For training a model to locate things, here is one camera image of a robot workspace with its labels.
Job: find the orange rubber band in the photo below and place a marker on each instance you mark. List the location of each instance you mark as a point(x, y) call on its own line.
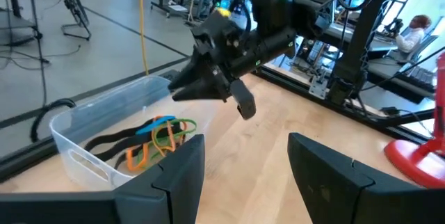
point(170, 137)
point(130, 161)

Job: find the black keyboard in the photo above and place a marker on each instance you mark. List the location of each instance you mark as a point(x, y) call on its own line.
point(422, 78)

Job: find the clear plastic bin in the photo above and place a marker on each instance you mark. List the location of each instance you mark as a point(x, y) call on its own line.
point(87, 112)

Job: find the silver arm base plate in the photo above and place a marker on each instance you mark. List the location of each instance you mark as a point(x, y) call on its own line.
point(318, 86)

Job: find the small blue rubber band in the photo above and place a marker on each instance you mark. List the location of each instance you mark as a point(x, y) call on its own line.
point(156, 124)

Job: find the green rubber band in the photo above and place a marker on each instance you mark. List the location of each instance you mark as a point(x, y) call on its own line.
point(192, 124)

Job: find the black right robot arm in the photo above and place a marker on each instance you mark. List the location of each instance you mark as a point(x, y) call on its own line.
point(365, 25)

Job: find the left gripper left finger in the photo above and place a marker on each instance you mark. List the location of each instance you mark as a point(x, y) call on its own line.
point(177, 196)

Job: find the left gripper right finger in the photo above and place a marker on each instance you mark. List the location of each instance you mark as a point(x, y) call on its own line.
point(327, 189)

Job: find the person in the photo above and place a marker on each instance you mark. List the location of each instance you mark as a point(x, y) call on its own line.
point(410, 39)

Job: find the wide black rubber band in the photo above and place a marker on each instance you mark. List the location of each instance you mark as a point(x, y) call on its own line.
point(111, 152)
point(114, 138)

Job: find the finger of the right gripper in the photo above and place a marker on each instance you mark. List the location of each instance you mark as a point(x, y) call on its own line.
point(205, 93)
point(194, 74)

